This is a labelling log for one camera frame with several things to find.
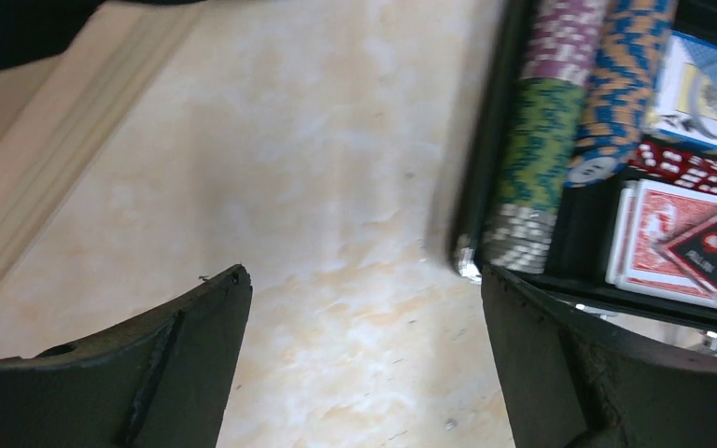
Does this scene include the red playing card deck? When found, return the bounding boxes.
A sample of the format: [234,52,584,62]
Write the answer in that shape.
[605,180,717,309]

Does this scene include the green grey chip stack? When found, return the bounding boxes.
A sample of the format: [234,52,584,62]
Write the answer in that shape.
[481,0,611,275]

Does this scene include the black t-shirt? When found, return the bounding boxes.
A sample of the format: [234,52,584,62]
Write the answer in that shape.
[0,0,199,81]

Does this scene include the red black triangle marker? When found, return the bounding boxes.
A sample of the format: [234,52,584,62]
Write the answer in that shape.
[655,216,717,300]

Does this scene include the purple blue chip stack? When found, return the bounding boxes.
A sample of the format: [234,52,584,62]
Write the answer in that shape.
[564,0,678,188]

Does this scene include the blue playing card box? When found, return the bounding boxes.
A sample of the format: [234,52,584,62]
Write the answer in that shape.
[645,31,717,154]

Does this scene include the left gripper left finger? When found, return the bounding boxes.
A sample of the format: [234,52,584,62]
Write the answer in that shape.
[0,265,252,447]

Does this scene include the wooden clothes rack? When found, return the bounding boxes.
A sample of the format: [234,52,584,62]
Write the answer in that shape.
[0,1,205,283]

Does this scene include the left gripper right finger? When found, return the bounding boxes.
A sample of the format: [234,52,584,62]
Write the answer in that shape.
[482,267,717,447]

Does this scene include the black aluminium poker case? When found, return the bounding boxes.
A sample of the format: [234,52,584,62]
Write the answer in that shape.
[450,1,717,332]

